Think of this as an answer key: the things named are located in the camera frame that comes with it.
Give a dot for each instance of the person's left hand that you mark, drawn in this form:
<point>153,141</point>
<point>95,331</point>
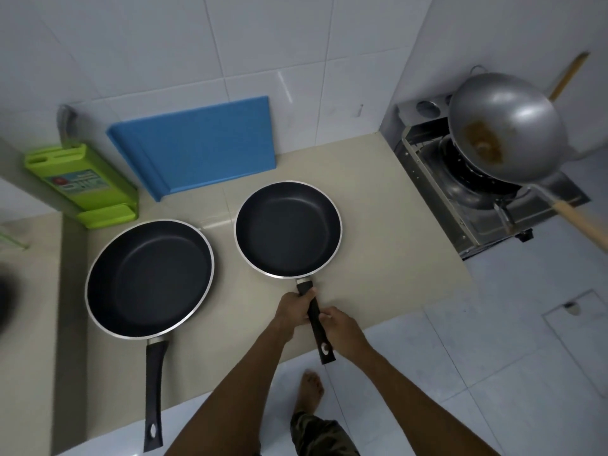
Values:
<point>294,313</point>

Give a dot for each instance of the person's right hand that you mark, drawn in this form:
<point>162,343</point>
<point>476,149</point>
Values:
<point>344,332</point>

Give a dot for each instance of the large black frying pan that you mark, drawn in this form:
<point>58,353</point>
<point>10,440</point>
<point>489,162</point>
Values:
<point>287,227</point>

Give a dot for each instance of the medium black frying pan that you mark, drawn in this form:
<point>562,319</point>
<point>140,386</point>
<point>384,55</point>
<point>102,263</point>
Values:
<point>149,277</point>

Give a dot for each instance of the small black frying pan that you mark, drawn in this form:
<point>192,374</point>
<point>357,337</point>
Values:
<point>4,299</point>

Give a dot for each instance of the person's left forearm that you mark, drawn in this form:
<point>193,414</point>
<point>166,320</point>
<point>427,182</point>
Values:
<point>228,398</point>

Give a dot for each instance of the person's right forearm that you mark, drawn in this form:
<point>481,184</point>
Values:
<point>423,408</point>

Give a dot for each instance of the person's foot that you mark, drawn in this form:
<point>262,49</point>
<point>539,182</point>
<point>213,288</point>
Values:
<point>311,391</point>

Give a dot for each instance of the person's camouflage trousers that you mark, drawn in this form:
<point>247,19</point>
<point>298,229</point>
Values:
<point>318,434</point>

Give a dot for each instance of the steel gas stove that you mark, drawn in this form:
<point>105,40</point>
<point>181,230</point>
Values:
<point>475,204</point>

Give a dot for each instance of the blue cutting board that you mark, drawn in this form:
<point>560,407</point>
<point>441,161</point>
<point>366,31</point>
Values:
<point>199,142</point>

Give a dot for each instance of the green knife block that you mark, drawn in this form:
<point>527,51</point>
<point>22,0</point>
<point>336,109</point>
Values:
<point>90,185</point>

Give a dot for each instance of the metal wok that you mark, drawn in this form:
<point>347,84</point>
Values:
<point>513,123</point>

